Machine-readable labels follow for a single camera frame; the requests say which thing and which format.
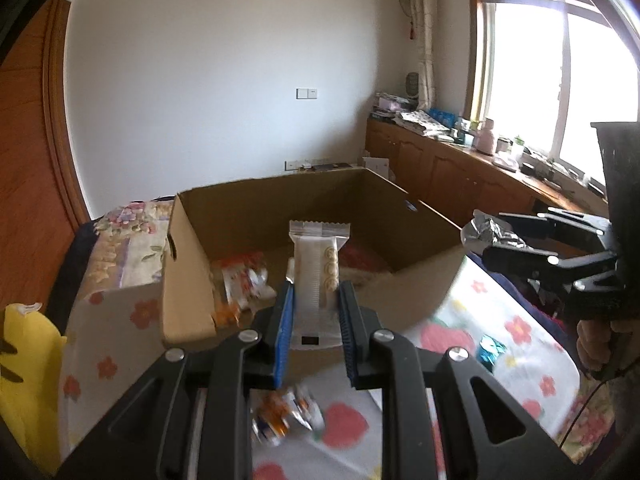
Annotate white biscuit snack packet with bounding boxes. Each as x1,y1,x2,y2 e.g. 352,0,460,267
286,219,352,351

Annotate wooden door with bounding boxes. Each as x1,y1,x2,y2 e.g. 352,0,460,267
0,0,95,313

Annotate pile of papers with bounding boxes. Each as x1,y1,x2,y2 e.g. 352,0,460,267
394,109,452,137

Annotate window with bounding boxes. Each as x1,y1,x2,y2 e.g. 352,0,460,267
464,0,640,188

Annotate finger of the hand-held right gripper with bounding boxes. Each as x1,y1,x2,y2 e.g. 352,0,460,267
497,207,614,251
482,245,622,292

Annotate pink thermos jar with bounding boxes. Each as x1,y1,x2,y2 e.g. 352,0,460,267
474,118,499,156

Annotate red snack packet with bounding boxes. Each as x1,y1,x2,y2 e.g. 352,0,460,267
339,244,392,287

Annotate yellow plush pillow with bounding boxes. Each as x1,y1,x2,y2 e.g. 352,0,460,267
0,302,68,477

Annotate small white box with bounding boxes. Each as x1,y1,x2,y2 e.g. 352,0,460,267
362,156,391,181

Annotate wooden cabinet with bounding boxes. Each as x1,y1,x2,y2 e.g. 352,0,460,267
365,116,612,243

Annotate blue boxes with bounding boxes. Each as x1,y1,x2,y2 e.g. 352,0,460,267
429,107,464,130

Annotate dark navy cloth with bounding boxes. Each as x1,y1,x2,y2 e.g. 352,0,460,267
46,219,101,322

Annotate stack of books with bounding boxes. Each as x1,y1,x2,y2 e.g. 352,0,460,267
371,92,417,122

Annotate silver foil packet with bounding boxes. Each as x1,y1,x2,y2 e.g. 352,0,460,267
459,209,527,257

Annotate brown cardboard box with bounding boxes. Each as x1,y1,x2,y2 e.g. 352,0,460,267
161,167,468,355

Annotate wall socket strip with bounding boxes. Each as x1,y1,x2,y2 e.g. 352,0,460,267
284,159,352,171

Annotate patterned curtain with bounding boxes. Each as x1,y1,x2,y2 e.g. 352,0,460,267
404,0,442,111

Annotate person's right forearm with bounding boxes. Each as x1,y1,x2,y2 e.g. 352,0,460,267
602,372,640,466

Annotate shiny blue snack packet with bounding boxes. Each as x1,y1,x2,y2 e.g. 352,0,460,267
476,334,509,372

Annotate black cable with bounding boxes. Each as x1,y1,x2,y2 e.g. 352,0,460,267
556,370,617,450

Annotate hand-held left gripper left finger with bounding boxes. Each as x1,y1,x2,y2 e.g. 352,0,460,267
57,280,297,480

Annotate silver orange blue snack packet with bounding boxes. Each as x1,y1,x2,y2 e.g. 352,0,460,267
251,384,327,447

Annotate strawberry print blanket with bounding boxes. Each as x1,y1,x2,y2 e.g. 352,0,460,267
57,255,601,480

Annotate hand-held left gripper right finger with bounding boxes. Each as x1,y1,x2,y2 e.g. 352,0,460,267
336,282,576,480

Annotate silver white orange snack packet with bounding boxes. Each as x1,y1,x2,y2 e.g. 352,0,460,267
209,251,277,327

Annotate person's right hand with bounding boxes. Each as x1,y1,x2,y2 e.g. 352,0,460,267
576,316,633,377

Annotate floral quilt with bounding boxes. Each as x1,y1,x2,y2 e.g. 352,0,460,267
79,200,176,307

